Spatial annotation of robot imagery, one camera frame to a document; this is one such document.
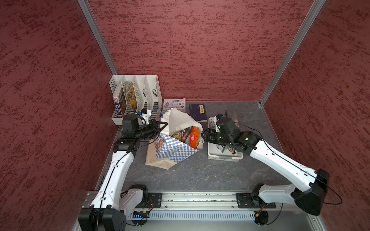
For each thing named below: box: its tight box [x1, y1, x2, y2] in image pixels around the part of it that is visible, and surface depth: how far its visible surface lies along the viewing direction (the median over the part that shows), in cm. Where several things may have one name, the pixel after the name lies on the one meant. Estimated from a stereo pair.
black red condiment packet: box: [181, 125, 193, 145], surface depth 84 cm
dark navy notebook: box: [189, 103, 207, 122], surface depth 116 cm
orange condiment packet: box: [190, 126, 200, 150], surface depth 85 cm
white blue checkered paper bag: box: [145, 108, 205, 170], surface depth 78 cm
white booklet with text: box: [162, 98, 186, 115], surface depth 120 cm
